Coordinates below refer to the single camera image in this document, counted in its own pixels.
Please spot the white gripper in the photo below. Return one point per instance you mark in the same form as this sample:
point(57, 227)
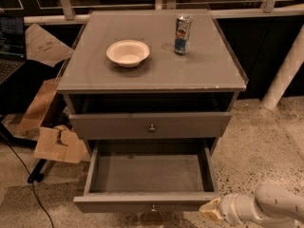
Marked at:
point(226, 205)

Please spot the grey drawer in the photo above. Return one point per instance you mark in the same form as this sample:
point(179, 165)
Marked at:
point(145, 176)
point(150, 125)

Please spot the grey wooden drawer cabinet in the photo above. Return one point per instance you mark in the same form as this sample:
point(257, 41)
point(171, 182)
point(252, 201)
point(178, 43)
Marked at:
point(206, 79)

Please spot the grey top drawer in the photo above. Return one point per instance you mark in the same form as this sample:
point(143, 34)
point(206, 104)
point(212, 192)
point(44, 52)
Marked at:
point(150, 125)

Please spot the small cardboard box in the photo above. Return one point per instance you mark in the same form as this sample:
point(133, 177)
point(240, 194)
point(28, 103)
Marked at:
point(61, 145)

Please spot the blue silver energy drink can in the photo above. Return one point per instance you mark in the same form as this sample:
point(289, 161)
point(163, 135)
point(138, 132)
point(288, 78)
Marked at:
point(182, 33)

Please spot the folded cardboard piece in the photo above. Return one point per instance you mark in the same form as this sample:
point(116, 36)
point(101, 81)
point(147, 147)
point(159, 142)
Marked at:
point(41, 111)

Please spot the brown cardboard sheet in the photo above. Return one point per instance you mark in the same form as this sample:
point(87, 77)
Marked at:
point(43, 47)

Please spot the black laptop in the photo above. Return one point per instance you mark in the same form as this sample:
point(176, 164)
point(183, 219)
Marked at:
point(12, 45)

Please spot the white cylindrical post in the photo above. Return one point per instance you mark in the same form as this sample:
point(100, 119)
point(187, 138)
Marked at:
point(287, 71)

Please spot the white railing frame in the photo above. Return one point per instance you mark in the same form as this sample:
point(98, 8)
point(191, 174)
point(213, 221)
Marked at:
point(60, 12)

